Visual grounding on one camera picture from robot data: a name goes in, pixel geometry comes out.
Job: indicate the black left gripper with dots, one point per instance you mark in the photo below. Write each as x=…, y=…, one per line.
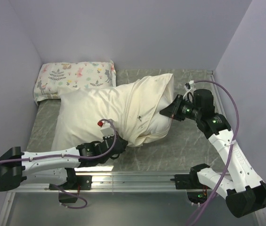
x=125, y=143

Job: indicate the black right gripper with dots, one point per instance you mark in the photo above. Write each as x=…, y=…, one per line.
x=173, y=110

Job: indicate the white pillow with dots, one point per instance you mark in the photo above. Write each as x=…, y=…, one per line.
x=159, y=125

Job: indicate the cream satin pillowcase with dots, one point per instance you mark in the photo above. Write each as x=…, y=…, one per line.
x=131, y=106

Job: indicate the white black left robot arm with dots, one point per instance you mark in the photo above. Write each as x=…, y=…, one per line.
x=57, y=167

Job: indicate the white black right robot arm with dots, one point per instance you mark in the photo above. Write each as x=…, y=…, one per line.
x=245, y=192

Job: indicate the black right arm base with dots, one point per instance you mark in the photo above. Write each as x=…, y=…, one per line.
x=196, y=192

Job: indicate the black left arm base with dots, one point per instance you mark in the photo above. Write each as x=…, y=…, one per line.
x=82, y=183

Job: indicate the animal print patterned pillow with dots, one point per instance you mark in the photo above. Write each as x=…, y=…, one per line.
x=82, y=75

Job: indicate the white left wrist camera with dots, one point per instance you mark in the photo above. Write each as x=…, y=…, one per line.
x=107, y=128

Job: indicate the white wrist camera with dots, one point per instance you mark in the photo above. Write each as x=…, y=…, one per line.
x=107, y=128
x=190, y=87

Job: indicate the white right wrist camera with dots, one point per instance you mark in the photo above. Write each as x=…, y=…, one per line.
x=190, y=87

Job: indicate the aluminium front mounting rail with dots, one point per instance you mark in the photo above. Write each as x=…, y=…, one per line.
x=132, y=182

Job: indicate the aluminium right side rail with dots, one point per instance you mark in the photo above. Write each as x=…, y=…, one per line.
x=222, y=99

